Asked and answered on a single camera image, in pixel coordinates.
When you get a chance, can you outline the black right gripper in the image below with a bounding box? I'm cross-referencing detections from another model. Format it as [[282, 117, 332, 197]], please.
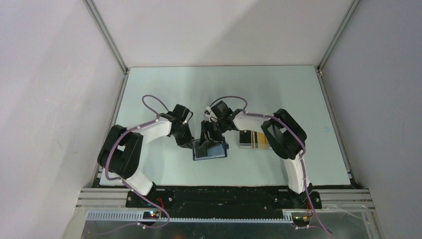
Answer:
[[198, 119, 226, 150]]

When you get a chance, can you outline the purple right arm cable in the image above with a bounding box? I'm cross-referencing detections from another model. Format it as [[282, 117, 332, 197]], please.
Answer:
[[208, 96, 333, 236]]

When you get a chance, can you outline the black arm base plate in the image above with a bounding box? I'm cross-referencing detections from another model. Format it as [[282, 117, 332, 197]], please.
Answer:
[[125, 186, 322, 219]]

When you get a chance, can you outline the black credit card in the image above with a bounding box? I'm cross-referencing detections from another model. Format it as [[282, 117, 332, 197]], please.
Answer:
[[196, 141, 221, 158]]

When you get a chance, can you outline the controller board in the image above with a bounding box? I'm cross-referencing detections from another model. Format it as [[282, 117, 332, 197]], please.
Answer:
[[142, 211, 161, 220], [293, 216, 312, 222]]

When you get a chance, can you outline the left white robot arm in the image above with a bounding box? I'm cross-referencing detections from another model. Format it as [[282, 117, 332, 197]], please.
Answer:
[[98, 104, 194, 208]]

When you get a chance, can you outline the blue card holder wallet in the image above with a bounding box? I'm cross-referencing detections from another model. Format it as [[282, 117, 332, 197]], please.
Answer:
[[193, 137, 229, 161]]

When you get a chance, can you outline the right controller board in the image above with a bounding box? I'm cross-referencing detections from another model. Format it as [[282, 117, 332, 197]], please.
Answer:
[[293, 216, 312, 222]]

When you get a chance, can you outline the left controller board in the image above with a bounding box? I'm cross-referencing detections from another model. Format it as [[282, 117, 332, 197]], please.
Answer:
[[142, 211, 161, 220]]

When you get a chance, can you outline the clear plastic card tray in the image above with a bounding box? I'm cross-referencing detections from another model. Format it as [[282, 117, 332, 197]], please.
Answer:
[[239, 130, 271, 150]]

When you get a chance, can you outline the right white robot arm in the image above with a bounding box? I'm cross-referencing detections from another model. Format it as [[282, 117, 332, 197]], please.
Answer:
[[195, 101, 310, 208]]

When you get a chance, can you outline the grey cable duct strip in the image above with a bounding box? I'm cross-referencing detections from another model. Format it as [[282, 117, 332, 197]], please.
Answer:
[[86, 210, 293, 224]]

